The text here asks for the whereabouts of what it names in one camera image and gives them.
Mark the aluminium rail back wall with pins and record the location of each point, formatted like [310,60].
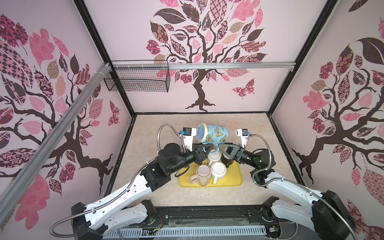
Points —
[203,66]

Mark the yellow plastic tray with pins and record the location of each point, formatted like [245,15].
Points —
[232,178]

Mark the pink iridescent mug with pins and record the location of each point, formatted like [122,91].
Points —
[202,176]

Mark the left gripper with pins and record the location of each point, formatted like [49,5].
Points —
[198,153]

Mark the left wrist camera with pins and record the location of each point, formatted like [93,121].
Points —
[187,135]

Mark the aluminium rail wall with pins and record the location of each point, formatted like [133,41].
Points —
[23,180]
[203,66]

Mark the black wire basket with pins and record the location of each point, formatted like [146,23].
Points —
[139,76]

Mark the aluminium rail left wall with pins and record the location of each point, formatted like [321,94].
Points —
[23,180]

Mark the blue butterfly mug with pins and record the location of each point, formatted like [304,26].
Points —
[212,134]

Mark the small white ceramic mug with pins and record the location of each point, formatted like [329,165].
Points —
[213,158]

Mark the white slotted cable duct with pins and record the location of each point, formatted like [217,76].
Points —
[187,232]

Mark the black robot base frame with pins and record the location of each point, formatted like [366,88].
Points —
[326,223]

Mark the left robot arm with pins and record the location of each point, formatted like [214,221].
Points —
[135,215]

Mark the black mug white base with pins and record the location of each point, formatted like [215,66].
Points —
[226,161]

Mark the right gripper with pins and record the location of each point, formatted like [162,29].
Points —
[238,156]

